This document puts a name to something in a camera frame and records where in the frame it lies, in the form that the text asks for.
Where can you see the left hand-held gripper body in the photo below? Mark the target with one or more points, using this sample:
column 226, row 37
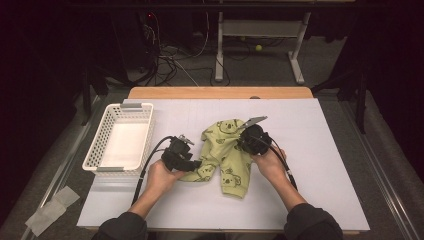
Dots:
column 176, row 153

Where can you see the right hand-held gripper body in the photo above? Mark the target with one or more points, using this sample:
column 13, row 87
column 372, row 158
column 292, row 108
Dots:
column 255, row 141

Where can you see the green printed baby romper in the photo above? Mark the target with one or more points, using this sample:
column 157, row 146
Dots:
column 223, row 156

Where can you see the white perforated plastic basket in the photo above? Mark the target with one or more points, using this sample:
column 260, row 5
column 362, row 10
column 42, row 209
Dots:
column 126, row 115

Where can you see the person's right hand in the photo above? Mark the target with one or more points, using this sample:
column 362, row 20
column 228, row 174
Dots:
column 270, row 165

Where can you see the person's left hand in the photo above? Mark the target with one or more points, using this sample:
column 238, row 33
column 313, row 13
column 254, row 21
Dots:
column 161, row 180

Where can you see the white table mat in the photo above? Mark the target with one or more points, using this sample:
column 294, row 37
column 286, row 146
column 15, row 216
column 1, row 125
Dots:
column 316, row 150

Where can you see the yellow tennis ball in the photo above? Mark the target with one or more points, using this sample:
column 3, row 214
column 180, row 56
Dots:
column 258, row 47

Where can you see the black stand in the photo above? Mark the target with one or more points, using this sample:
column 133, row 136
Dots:
column 361, row 106
column 86, row 96

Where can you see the dark box with red light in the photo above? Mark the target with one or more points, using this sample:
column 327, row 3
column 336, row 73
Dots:
column 133, row 36

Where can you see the grey tape patch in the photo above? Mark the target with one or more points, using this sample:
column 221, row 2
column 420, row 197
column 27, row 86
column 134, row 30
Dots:
column 50, row 210

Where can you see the white metal desk frame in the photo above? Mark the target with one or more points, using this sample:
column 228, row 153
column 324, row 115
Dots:
column 263, row 28

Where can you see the metal floor rail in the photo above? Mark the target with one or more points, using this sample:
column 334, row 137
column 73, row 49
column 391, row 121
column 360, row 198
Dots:
column 385, row 186
column 60, row 171

